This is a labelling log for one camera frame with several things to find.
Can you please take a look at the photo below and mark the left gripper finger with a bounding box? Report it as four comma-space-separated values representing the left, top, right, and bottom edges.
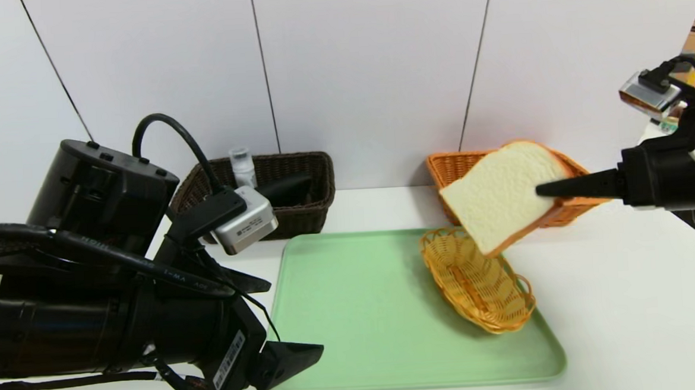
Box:
248, 338, 326, 390
216, 264, 272, 296

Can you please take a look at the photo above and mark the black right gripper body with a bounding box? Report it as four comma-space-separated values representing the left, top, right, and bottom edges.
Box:
618, 135, 695, 211

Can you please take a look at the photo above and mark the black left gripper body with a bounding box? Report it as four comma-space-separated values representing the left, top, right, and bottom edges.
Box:
140, 287, 270, 390

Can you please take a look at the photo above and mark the white bread slice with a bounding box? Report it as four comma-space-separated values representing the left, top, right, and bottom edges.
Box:
437, 138, 579, 261

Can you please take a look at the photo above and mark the black glasses case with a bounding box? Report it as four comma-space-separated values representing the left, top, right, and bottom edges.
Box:
256, 174, 315, 210

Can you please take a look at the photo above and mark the white plastic bottle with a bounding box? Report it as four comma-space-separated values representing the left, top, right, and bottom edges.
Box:
229, 147, 258, 191

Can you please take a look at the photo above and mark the large dark brown wicker basket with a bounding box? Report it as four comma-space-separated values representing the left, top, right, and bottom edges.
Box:
167, 151, 339, 246

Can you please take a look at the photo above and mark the large orange wicker basket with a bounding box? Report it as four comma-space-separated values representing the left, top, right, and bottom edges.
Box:
427, 143, 612, 234

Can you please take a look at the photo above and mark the small yellow wicker basket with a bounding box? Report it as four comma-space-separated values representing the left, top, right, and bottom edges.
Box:
418, 222, 539, 339

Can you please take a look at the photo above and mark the black zip tie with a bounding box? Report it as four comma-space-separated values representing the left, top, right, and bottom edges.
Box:
233, 285, 282, 345

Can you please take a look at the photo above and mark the white side table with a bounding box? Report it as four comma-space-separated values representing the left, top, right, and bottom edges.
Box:
637, 95, 695, 145

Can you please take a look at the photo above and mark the light green plastic tray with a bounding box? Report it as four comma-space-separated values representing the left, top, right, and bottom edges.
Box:
259, 220, 568, 390

